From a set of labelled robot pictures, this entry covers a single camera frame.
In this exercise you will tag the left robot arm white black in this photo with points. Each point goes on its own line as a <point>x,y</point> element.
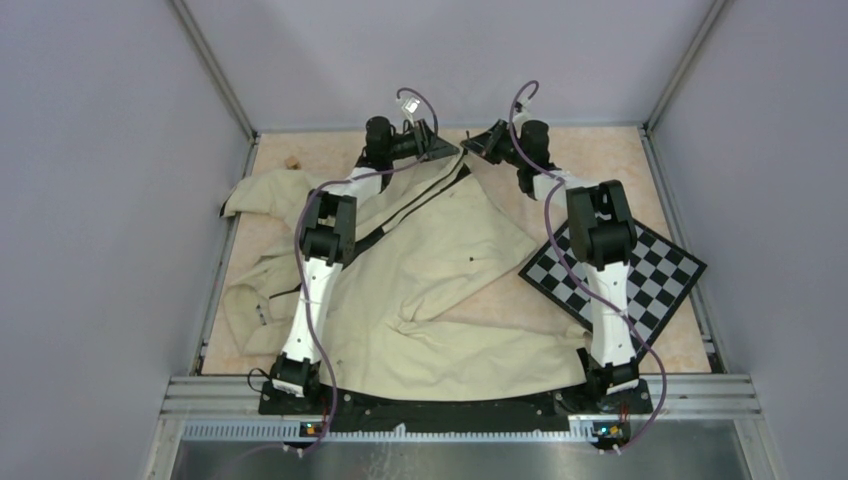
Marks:
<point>326,239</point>

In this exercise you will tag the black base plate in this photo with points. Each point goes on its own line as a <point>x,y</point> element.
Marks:
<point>545,411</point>

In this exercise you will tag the beige zip jacket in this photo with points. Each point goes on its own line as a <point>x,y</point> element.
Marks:
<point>430,310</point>

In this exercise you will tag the aluminium frame rail front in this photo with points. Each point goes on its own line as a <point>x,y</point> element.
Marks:
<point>226,407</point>

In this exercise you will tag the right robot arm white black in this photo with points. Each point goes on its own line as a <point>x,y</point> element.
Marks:
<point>602,237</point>

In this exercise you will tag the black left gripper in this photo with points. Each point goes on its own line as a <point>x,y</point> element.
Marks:
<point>424,140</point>

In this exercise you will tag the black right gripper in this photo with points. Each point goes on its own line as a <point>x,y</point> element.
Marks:
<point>487,142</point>

